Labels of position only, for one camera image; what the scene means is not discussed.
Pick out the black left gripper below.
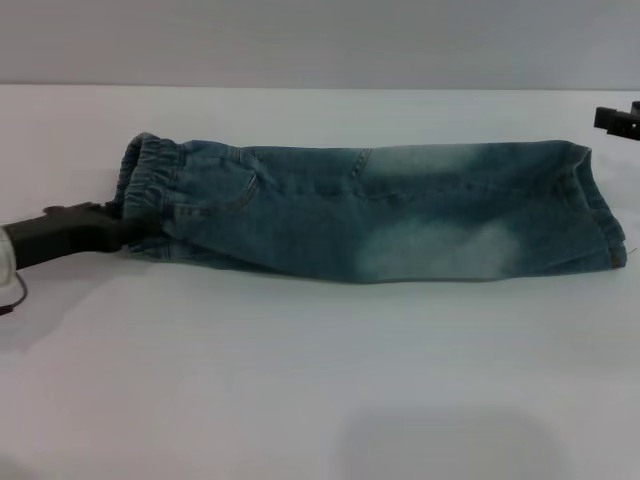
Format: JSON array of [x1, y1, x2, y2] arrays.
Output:
[[2, 199, 132, 270]]

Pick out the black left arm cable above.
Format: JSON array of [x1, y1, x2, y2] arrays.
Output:
[[0, 271, 30, 317]]

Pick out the blue denim shorts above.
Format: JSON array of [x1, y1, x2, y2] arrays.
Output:
[[117, 130, 629, 286]]

